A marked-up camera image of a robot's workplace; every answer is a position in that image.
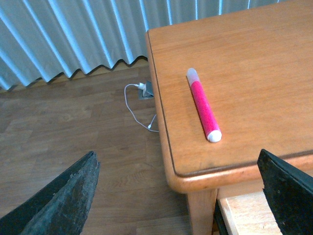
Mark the floor socket with plug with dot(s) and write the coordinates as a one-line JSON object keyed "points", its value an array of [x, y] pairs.
{"points": [[145, 90]]}

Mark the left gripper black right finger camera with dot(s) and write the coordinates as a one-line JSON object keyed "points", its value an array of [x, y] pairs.
{"points": [[289, 194]]}

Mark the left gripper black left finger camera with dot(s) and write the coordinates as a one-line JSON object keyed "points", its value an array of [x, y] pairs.
{"points": [[61, 207]]}

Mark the grey pleated curtain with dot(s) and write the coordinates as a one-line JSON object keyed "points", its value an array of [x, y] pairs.
{"points": [[40, 39]]}

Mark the wooden nightstand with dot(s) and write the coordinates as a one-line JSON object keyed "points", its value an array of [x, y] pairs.
{"points": [[256, 69]]}

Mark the pink marker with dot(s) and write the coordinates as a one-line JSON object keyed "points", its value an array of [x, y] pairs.
{"points": [[209, 124]]}

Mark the wooden drawer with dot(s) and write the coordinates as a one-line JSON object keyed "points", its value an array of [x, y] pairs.
{"points": [[248, 214]]}

